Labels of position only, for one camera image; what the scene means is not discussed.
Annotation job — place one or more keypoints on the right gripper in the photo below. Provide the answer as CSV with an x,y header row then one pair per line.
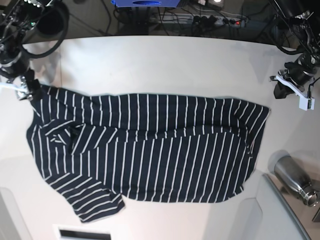
x,y
19,67

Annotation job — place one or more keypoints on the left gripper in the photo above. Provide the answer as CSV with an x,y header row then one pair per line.
x,y
302,70

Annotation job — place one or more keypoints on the navy white striped t-shirt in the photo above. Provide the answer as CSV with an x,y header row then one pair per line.
x,y
97,150

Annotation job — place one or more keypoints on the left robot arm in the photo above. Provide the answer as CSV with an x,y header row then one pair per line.
x,y
302,17

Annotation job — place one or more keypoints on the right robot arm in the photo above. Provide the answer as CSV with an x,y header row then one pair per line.
x,y
16,20

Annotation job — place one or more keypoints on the black round stand base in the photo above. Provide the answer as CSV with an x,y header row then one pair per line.
x,y
55,20

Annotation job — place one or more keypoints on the stainless steel water bottle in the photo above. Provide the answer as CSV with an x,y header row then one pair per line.
x,y
296,181

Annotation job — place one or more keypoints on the blue box with oval hole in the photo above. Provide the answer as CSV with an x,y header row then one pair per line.
x,y
145,3

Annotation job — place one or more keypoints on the white power strip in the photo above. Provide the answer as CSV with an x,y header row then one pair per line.
x,y
188,19

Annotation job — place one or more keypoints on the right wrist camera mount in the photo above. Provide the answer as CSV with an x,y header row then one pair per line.
x,y
18,85

